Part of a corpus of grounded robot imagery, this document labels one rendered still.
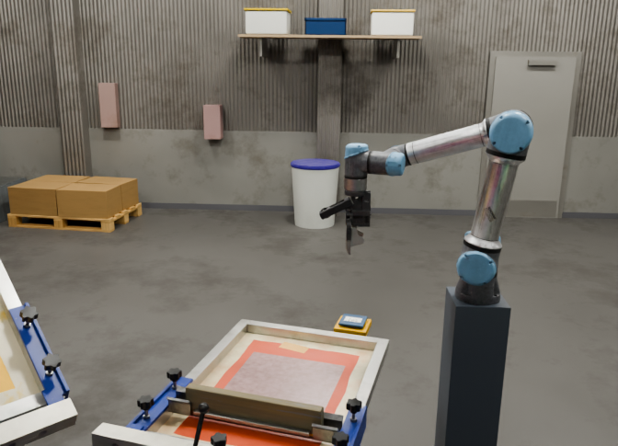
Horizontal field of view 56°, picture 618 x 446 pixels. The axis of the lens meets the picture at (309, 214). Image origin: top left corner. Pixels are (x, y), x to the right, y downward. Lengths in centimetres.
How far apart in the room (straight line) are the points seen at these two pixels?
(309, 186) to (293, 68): 167
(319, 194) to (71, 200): 296
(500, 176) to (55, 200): 639
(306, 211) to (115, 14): 358
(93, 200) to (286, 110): 270
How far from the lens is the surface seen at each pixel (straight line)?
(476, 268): 185
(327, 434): 168
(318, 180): 706
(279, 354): 216
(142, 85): 827
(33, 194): 776
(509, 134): 176
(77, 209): 749
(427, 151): 196
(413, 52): 790
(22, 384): 172
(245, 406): 173
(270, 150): 796
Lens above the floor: 196
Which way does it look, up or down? 14 degrees down
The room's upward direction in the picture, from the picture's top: 1 degrees clockwise
